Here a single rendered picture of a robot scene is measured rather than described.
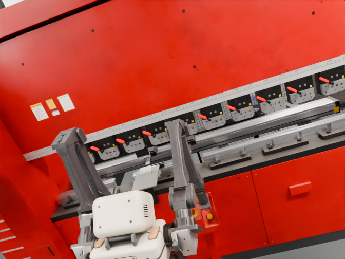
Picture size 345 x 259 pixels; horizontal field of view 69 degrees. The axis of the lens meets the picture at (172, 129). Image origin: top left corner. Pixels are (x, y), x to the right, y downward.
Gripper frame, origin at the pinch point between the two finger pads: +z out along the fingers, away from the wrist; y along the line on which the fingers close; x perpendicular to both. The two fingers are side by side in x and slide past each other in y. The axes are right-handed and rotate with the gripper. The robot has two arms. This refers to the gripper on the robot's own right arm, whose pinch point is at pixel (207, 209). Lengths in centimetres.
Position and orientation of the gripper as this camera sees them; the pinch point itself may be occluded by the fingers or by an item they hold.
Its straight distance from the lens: 167.9
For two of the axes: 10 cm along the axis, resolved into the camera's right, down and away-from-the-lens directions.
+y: -0.9, -5.6, 8.2
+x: -9.5, 3.0, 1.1
